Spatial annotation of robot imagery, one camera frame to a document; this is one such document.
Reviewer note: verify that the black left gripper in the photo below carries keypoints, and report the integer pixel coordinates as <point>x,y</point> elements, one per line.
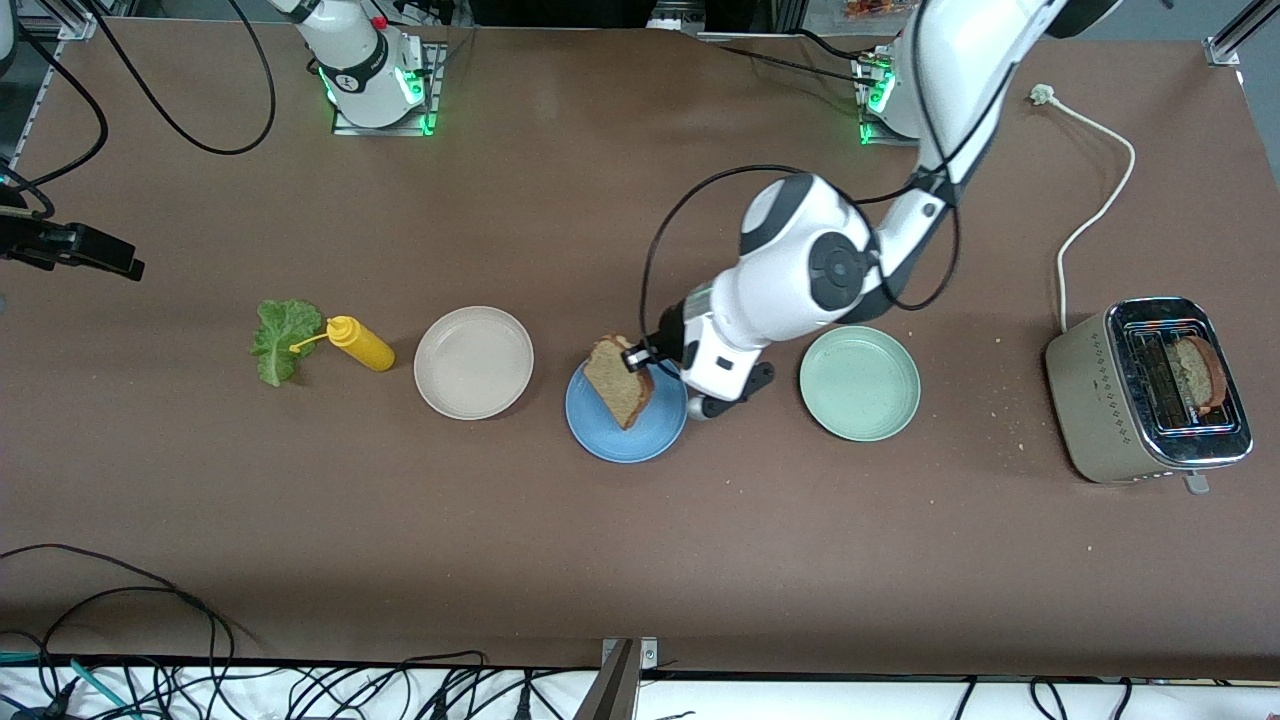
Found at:
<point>668,340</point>

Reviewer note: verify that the aluminium profile post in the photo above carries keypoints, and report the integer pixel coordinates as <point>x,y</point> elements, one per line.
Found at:
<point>615,690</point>

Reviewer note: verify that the green round plate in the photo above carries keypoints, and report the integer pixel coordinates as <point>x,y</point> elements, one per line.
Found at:
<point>860,383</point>

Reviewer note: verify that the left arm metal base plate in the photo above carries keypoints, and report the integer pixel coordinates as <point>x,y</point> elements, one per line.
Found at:
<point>900,143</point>

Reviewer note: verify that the blue round plate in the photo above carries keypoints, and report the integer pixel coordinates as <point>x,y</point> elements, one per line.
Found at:
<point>600,440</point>

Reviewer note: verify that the yellow squeeze bottle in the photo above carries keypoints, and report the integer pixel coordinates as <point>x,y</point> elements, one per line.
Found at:
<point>365,347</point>

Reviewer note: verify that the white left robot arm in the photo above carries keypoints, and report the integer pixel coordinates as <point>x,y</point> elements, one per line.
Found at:
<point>800,290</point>

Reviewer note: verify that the silver two-slot toaster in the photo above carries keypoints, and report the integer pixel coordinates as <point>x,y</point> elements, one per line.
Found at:
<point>1100,420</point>

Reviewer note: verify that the beige round plate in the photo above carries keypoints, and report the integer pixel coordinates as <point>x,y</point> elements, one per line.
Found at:
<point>473,365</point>

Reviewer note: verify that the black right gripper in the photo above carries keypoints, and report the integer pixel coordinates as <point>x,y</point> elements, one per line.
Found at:
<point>45,243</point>

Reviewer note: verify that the orange snack packet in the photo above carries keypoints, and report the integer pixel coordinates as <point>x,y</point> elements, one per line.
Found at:
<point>880,8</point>

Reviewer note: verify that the green lettuce leaf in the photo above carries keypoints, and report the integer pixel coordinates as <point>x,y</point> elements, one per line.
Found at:
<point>280,345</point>

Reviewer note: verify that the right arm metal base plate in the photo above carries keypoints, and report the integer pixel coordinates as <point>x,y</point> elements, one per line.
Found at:
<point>385,130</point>

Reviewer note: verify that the brown bread slice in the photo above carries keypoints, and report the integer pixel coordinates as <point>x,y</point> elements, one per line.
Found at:
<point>620,390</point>
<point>1195,372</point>

